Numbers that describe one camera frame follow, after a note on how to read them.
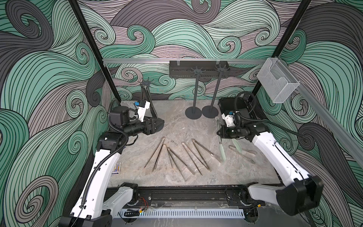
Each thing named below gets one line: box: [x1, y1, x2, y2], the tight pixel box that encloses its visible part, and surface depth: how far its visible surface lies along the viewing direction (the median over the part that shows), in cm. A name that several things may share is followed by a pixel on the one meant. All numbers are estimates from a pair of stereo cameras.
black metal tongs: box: [143, 85, 159, 119], surface depth 79 cm
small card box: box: [111, 161, 122, 175], surface depth 83 cm
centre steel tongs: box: [167, 147, 191, 183], surface depth 87 cm
